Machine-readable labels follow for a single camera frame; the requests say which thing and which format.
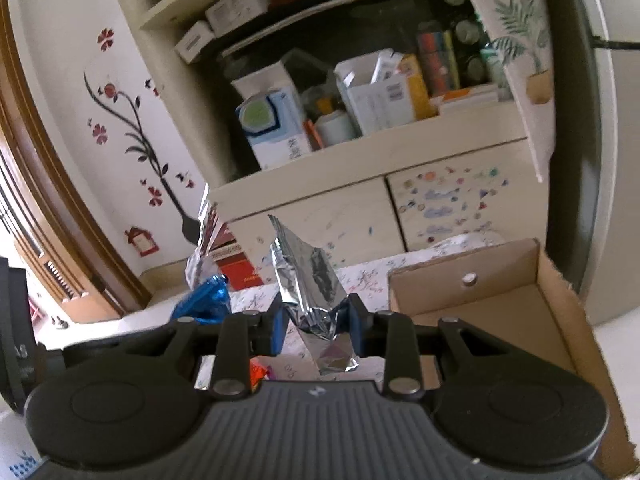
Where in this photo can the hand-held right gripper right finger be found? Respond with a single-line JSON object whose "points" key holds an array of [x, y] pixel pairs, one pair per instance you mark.
{"points": [[357, 327]]}

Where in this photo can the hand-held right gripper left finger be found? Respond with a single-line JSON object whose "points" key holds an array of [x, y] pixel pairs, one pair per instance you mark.
{"points": [[279, 330]]}

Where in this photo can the silver foil snack packet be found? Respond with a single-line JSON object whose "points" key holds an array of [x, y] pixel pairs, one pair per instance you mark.
{"points": [[305, 280]]}

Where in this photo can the blue foil snack packet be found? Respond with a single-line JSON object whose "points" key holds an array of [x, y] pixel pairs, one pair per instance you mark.
{"points": [[202, 300]]}

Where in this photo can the orange snack packet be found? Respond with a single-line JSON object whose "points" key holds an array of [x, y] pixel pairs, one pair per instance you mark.
{"points": [[260, 375]]}

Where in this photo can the red cardboard box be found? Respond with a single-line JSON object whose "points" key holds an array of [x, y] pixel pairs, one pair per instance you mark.
{"points": [[237, 265]]}

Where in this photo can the clear bag of red branches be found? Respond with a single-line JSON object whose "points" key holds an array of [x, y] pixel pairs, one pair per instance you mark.
{"points": [[204, 240]]}

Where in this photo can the cream wooden cabinet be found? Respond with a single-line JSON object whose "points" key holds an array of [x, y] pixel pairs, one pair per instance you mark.
{"points": [[310, 205]]}

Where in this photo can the white jar orange lid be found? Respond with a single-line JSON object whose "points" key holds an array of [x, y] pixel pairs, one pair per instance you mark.
{"points": [[335, 130]]}

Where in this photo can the blue white carton green label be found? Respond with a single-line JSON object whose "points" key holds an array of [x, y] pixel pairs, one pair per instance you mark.
{"points": [[277, 125]]}

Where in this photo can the white teal open carton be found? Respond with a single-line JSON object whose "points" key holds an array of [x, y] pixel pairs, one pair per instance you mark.
{"points": [[377, 102]]}

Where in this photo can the yellow carton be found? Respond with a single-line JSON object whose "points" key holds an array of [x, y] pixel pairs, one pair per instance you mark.
{"points": [[417, 87]]}

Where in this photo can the orange white flat box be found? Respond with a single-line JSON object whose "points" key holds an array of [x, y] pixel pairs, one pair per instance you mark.
{"points": [[467, 99]]}

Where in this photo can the colourful striped can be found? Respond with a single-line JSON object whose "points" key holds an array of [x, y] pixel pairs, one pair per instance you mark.
{"points": [[440, 62]]}

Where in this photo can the green glass bottle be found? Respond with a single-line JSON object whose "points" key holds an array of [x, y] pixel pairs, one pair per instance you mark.
{"points": [[495, 72]]}

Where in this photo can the small white flat box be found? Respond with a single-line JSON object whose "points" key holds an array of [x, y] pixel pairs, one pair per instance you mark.
{"points": [[194, 42]]}

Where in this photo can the large white flat box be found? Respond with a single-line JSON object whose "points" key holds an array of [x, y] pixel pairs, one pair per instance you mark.
{"points": [[235, 10]]}

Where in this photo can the red house wall sticker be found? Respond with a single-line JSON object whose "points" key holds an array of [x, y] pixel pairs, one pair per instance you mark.
{"points": [[142, 242]]}

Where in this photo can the brown wooden door frame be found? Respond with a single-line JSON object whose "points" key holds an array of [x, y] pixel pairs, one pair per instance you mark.
{"points": [[50, 170]]}

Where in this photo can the flower vase wall sticker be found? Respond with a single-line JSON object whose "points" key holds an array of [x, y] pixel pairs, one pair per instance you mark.
{"points": [[142, 135]]}

